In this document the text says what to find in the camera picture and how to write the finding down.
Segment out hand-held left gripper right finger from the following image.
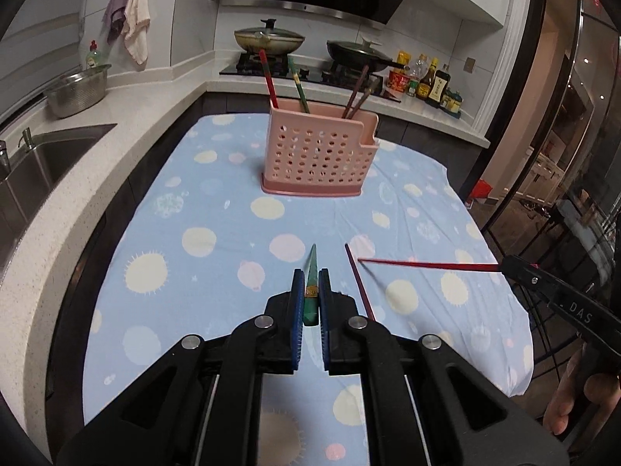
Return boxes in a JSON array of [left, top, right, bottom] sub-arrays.
[[319, 268, 569, 466]]

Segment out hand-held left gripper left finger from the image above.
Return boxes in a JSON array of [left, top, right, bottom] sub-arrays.
[[58, 268, 306, 466]]

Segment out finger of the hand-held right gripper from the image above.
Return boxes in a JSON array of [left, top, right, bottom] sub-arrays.
[[497, 254, 560, 303]]

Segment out green chopstick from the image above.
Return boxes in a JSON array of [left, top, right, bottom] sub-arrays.
[[301, 243, 321, 326], [288, 57, 312, 114]]

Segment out dark purple chopstick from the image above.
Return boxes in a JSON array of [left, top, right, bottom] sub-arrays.
[[343, 243, 377, 322]]

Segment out red chopstick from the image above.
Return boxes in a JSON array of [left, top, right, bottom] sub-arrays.
[[357, 257, 503, 273], [258, 49, 281, 110]]

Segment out pink perforated utensil holder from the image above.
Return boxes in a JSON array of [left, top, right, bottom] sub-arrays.
[[260, 98, 380, 199]]

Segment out dark red-brown chopstick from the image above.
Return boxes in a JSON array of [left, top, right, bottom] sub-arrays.
[[350, 78, 382, 120]]

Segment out grey-brown chopstick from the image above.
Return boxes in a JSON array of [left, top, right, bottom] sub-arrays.
[[341, 65, 371, 120]]

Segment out person's right hand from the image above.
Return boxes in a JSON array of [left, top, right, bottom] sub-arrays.
[[542, 349, 621, 436]]

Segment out black framed glass door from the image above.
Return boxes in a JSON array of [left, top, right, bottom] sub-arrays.
[[461, 0, 621, 418]]

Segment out blue dotted tablecloth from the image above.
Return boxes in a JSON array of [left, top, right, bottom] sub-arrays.
[[82, 113, 535, 450]]

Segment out small jars in green tray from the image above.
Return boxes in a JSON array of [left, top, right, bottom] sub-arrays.
[[441, 88, 465, 118]]

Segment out large dark soy sauce bottle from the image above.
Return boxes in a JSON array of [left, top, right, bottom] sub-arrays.
[[427, 63, 452, 109]]

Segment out brown sauce bottle yellow label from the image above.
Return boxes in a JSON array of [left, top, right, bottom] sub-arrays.
[[416, 57, 440, 103]]

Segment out clear plastic bottle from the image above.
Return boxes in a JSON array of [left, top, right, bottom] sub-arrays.
[[408, 53, 430, 97]]

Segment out red instant noodle cup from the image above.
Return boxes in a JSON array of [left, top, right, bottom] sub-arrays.
[[387, 69, 413, 92]]

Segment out black gas stove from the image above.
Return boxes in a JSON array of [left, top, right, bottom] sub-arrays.
[[219, 51, 404, 104]]

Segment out white kitchen countertop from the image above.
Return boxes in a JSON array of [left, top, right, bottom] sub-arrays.
[[0, 51, 492, 447]]

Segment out black wok with lid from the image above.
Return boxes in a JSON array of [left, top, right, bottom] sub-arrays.
[[325, 36, 406, 72]]

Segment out beige wok with glass lid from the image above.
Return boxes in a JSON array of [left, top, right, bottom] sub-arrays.
[[233, 18, 307, 57]]

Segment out stainless steel sink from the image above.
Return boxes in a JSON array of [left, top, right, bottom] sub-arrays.
[[0, 123, 118, 273]]

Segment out stainless steel pot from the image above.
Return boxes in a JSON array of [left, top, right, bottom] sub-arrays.
[[43, 63, 113, 118]]

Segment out green dish soap bottle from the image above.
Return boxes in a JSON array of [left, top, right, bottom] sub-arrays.
[[84, 41, 106, 71]]

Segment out cream hanging towel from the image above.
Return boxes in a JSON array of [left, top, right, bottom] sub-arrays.
[[121, 0, 151, 65]]

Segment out purple hanging cloth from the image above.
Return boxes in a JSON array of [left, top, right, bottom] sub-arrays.
[[100, 0, 132, 45]]

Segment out white window blind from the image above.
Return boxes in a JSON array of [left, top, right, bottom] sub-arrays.
[[0, 0, 95, 124]]

